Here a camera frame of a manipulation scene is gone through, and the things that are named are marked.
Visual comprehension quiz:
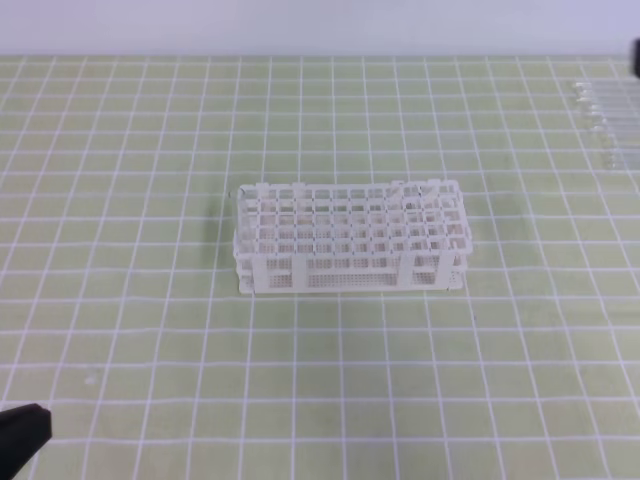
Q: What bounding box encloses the green checkered tablecloth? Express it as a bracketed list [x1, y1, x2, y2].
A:
[1, 57, 639, 479]

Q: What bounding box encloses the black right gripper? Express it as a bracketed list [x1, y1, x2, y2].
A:
[630, 38, 640, 78]

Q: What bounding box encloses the white test tube rack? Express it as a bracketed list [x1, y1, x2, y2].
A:
[234, 179, 473, 294]

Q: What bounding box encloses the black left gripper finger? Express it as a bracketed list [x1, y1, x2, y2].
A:
[0, 404, 52, 475]

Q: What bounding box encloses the clear test tube top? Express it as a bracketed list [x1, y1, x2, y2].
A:
[573, 80, 639, 97]

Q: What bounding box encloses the clear glass test tube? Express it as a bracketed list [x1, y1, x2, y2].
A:
[234, 184, 251, 255]

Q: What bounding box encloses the clear test tube bottom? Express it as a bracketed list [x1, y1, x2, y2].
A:
[601, 149, 640, 171]

